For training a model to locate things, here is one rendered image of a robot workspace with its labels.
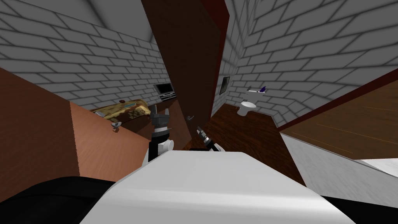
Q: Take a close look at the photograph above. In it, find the light brown door leaf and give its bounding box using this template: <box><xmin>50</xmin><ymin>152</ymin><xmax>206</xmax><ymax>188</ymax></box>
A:
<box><xmin>0</xmin><ymin>66</ymin><xmax>154</xmax><ymax>203</ymax></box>

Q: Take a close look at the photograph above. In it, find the dark framed wall picture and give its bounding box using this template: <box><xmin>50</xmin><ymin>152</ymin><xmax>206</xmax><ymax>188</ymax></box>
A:
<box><xmin>219</xmin><ymin>76</ymin><xmax>231</xmax><ymax>96</ymax></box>

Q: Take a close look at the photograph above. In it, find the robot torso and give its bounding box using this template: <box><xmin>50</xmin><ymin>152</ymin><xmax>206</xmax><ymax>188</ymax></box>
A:
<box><xmin>79</xmin><ymin>149</ymin><xmax>357</xmax><ymax>224</ymax></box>

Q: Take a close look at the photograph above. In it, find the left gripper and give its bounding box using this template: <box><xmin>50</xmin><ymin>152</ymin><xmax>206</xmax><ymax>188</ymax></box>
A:
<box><xmin>150</xmin><ymin>105</ymin><xmax>171</xmax><ymax>129</ymax></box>

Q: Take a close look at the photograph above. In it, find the black television on stand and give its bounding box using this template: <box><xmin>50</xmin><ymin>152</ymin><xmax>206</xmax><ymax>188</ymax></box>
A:
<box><xmin>154</xmin><ymin>82</ymin><xmax>178</xmax><ymax>102</ymax></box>

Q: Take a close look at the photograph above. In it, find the white toilet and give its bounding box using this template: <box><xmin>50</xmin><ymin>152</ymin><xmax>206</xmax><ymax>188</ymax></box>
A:
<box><xmin>236</xmin><ymin>85</ymin><xmax>268</xmax><ymax>117</ymax></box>

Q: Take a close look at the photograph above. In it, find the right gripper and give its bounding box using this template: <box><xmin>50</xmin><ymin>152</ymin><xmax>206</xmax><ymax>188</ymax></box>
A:
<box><xmin>196</xmin><ymin>126</ymin><xmax>209</xmax><ymax>141</ymax></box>

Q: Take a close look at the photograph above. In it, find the dark brown door leaf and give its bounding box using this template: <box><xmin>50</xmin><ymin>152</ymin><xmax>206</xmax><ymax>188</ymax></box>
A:
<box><xmin>141</xmin><ymin>0</ymin><xmax>231</xmax><ymax>147</ymax></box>

